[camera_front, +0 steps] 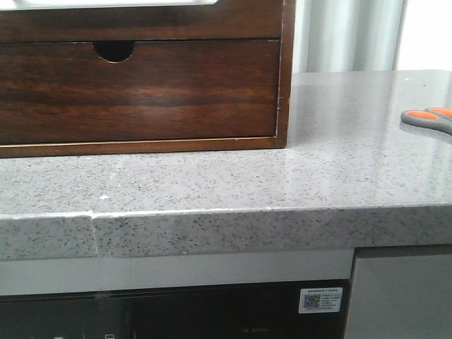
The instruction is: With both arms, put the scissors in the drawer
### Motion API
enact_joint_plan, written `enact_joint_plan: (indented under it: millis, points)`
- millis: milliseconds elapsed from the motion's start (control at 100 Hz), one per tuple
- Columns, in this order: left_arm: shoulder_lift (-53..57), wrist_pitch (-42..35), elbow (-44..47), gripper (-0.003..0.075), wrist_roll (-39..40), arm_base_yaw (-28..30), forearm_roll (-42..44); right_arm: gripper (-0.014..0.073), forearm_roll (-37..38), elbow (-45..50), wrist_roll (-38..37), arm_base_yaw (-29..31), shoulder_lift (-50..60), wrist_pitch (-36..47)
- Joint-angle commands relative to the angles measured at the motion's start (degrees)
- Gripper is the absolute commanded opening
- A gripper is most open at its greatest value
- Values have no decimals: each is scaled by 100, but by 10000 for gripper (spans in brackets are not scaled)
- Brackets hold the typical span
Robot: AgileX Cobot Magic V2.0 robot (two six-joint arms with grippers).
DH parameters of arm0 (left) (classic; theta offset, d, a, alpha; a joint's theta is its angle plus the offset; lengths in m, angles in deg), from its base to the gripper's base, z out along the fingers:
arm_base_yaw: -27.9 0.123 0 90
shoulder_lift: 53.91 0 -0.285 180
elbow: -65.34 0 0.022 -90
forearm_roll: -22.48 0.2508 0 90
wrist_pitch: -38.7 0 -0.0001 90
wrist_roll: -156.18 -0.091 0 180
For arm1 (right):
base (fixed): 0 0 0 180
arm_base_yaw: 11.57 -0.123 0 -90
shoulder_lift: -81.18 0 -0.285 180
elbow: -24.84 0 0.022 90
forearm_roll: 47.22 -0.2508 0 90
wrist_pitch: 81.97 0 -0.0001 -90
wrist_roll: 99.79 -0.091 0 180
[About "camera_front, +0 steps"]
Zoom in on wooden drawer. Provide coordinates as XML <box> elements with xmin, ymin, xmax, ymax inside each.
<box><xmin>1</xmin><ymin>40</ymin><xmax>279</xmax><ymax>144</ymax></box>
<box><xmin>1</xmin><ymin>1</ymin><xmax>293</xmax><ymax>42</ymax></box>

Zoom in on orange grey handled scissors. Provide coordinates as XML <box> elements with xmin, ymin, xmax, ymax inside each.
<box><xmin>400</xmin><ymin>107</ymin><xmax>452</xmax><ymax>135</ymax></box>

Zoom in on dark wooden drawer cabinet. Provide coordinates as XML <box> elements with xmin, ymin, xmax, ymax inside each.
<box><xmin>1</xmin><ymin>1</ymin><xmax>295</xmax><ymax>157</ymax></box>

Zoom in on black built-in appliance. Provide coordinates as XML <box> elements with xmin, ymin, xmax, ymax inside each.
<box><xmin>1</xmin><ymin>280</ymin><xmax>350</xmax><ymax>338</ymax></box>

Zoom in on white QR code sticker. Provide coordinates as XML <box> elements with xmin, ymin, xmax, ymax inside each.
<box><xmin>298</xmin><ymin>287</ymin><xmax>343</xmax><ymax>314</ymax></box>

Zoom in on white grey curtain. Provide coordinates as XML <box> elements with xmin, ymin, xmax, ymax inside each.
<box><xmin>292</xmin><ymin>0</ymin><xmax>406</xmax><ymax>73</ymax></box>

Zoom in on grey cabinet door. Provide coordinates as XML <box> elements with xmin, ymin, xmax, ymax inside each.
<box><xmin>345</xmin><ymin>254</ymin><xmax>451</xmax><ymax>338</ymax></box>

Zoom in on white organizer tray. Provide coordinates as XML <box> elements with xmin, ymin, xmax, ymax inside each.
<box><xmin>1</xmin><ymin>0</ymin><xmax>218</xmax><ymax>11</ymax></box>

